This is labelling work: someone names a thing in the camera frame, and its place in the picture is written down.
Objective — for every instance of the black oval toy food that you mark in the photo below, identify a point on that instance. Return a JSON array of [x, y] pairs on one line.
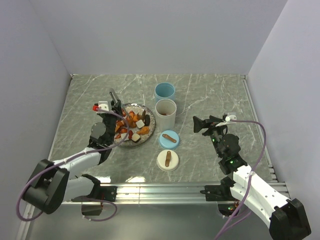
[[147, 120]]

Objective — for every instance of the white lid brown handle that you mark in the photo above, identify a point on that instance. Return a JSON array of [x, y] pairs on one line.
[[168, 160]]

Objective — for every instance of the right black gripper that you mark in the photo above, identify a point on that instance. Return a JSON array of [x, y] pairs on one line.
[[199, 124]]

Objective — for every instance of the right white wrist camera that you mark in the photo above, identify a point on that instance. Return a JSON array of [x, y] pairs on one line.
[[227, 119]]

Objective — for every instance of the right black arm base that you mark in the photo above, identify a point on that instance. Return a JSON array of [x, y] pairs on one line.
[[226, 203]]

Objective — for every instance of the black white sushi toy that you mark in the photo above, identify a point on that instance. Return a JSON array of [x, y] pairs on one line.
[[136, 138]]

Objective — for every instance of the aluminium front rail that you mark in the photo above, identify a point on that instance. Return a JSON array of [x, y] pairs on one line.
[[162, 192]]

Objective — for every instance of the white square toast toy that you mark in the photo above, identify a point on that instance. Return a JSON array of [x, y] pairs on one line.
[[140, 124]]

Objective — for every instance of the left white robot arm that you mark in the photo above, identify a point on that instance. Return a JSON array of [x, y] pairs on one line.
[[54, 182]]

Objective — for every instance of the blue lid brown handle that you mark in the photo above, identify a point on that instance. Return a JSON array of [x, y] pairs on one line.
[[169, 140]]

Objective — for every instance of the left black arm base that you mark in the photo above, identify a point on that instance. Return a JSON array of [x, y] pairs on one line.
[[93, 206]]

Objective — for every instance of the aluminium right side rail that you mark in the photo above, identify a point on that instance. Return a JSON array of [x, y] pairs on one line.
[[266, 155]]

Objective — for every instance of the aluminium rail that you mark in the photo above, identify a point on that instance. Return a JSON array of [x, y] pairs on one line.
[[162, 192], [266, 155]]

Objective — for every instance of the speckled grey plate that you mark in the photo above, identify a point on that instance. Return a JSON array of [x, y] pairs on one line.
[[134, 112]]

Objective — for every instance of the blue cylindrical container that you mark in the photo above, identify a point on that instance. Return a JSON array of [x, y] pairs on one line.
[[164, 90]]

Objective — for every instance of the white cylindrical container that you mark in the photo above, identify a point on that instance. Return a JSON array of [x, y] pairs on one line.
[[165, 110]]

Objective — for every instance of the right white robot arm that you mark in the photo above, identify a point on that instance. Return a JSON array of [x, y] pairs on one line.
[[285, 218]]

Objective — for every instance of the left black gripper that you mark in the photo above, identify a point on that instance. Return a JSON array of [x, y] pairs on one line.
[[116, 109]]

